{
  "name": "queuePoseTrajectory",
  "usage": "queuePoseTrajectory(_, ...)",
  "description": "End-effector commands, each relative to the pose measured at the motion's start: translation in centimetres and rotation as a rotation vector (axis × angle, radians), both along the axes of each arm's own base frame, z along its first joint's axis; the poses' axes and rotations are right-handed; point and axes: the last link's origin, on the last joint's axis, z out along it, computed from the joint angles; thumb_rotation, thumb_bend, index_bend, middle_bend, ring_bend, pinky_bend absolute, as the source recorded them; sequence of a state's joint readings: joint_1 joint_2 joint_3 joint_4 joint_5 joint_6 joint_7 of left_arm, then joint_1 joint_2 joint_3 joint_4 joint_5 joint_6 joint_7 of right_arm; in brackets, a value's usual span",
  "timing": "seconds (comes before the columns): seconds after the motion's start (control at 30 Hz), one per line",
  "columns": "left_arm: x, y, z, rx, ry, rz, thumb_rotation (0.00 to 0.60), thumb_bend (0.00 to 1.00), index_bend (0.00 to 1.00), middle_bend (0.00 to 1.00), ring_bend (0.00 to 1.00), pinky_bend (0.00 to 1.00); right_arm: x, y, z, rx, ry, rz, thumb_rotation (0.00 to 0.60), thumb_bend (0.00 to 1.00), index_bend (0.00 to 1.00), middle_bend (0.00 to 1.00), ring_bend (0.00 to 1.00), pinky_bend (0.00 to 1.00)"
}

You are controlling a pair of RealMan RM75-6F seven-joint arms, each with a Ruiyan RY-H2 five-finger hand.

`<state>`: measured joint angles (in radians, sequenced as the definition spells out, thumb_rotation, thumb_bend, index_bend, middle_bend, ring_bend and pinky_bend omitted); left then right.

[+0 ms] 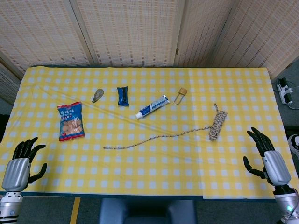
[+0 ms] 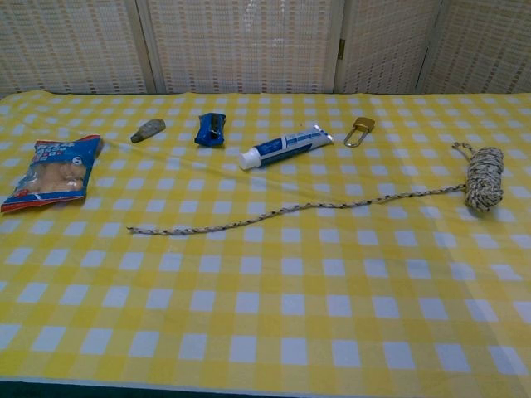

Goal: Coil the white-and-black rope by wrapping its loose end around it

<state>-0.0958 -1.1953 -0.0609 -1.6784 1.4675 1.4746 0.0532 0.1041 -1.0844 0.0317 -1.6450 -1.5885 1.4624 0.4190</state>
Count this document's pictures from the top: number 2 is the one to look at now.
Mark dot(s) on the blue snack packet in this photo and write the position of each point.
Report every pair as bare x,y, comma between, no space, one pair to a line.
209,130

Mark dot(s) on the brass screen hinge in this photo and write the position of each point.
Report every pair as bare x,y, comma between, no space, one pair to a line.
342,48

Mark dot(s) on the woven folding screen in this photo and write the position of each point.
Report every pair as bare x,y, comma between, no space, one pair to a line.
240,41

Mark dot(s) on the yellow white checked tablecloth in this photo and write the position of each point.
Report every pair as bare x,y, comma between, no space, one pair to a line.
265,290

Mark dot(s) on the white blue toothpaste tube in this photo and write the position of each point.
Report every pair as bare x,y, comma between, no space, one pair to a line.
286,145

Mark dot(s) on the blue red snack bag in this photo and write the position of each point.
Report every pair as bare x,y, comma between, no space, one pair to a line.
54,174

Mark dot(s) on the grey correction tape dispenser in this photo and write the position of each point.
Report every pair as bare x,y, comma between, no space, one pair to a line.
147,130

